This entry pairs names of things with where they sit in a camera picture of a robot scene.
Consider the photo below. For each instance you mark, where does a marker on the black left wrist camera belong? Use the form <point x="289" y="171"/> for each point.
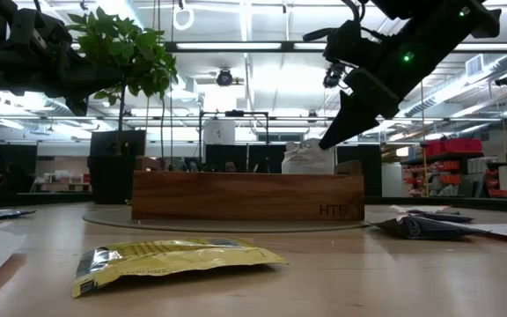
<point x="38" y="33"/>

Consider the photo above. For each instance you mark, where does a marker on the yellow tea packet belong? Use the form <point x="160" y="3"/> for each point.
<point x="170" y="260"/>

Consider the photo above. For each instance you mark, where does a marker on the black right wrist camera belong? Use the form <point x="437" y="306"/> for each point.
<point x="346" y="42"/>

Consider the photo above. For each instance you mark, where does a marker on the wooden tea organiser box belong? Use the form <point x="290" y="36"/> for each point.
<point x="244" y="196"/>

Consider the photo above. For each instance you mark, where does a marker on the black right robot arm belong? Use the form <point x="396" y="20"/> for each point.
<point x="447" y="22"/>

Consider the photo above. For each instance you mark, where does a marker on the black overhead light bar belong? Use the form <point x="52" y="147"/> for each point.
<point x="236" y="46"/>

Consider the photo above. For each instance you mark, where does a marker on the black ceiling lamp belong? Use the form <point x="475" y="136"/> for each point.
<point x="505" y="80"/>

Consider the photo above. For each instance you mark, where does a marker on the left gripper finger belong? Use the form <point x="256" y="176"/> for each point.
<point x="95" y="78"/>

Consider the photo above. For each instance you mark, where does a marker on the black plant pot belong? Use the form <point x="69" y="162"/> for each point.
<point x="110" y="176"/>

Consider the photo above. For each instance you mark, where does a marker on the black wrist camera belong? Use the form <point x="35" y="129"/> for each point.
<point x="346" y="42"/>
<point x="38" y="33"/>

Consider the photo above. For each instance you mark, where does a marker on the person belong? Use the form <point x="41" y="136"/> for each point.
<point x="230" y="166"/>

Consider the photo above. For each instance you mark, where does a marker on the black aluminium table frame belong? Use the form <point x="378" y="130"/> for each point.
<point x="456" y="204"/>

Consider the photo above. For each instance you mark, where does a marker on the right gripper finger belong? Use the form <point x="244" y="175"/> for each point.
<point x="348" y="121"/>

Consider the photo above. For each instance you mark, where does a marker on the shelf with red bins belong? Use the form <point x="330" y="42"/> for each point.
<point x="451" y="145"/>

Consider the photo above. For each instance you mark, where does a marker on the round grey mat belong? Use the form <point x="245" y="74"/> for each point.
<point x="236" y="226"/>

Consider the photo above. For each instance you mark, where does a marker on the green leafy plant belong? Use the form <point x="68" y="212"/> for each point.
<point x="121" y="48"/>

